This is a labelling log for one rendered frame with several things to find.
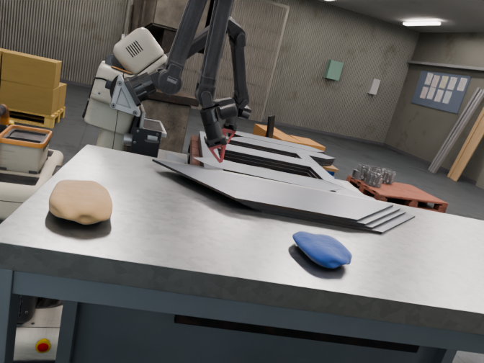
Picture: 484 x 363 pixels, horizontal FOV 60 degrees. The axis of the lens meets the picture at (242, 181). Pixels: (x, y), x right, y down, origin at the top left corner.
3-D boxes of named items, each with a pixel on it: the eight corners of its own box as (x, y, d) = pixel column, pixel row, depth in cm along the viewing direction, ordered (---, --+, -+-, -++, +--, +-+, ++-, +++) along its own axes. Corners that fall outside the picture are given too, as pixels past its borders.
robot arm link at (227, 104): (195, 89, 149) (199, 92, 141) (226, 81, 151) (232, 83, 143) (204, 122, 153) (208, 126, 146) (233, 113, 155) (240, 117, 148)
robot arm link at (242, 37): (224, 23, 185) (235, 36, 179) (236, 19, 187) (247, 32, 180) (232, 98, 219) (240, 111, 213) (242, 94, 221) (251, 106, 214)
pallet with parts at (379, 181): (409, 194, 669) (417, 173, 660) (447, 214, 591) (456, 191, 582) (342, 183, 630) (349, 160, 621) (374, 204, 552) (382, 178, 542)
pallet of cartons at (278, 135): (247, 146, 731) (253, 122, 719) (289, 153, 759) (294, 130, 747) (271, 168, 620) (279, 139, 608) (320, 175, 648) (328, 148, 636)
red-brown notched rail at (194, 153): (195, 145, 281) (197, 136, 279) (203, 258, 127) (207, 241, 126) (189, 143, 280) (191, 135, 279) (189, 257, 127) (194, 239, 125)
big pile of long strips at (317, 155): (321, 156, 337) (323, 149, 336) (338, 169, 299) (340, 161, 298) (225, 136, 323) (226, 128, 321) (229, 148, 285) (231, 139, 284)
